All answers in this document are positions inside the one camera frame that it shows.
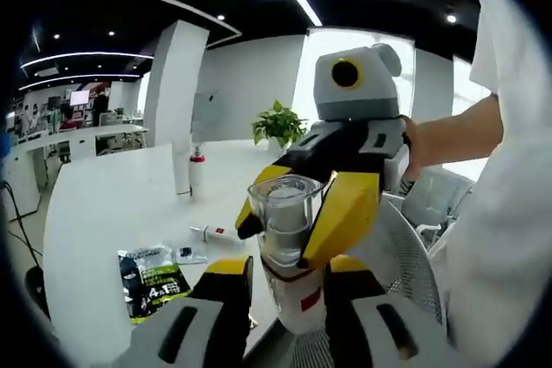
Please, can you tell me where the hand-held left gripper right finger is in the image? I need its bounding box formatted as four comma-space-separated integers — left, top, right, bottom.
323, 255, 449, 368

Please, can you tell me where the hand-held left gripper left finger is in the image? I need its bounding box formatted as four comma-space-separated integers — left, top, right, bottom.
114, 255, 255, 368

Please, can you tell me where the small clear skincare sachet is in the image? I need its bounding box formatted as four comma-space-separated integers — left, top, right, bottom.
166, 242, 209, 266

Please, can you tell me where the green black skincare sachet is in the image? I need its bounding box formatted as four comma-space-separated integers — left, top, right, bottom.
116, 245, 193, 325

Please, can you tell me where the white skincare tube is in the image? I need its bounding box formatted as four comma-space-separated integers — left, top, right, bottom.
172, 141, 193, 196

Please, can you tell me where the person's right hand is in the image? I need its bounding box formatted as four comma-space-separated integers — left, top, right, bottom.
399, 115, 423, 184

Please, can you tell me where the green potted plant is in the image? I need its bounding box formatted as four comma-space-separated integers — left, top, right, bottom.
252, 100, 310, 154

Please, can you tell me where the grey mesh office chair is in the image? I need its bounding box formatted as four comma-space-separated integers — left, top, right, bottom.
258, 195, 445, 368

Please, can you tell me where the person's white shirt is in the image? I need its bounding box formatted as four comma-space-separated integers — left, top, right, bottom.
413, 0, 552, 368

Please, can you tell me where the black desk foot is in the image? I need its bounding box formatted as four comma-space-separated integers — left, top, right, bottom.
23, 265, 47, 315

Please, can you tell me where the long white office counter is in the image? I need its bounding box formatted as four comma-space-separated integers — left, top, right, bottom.
6, 123, 148, 214

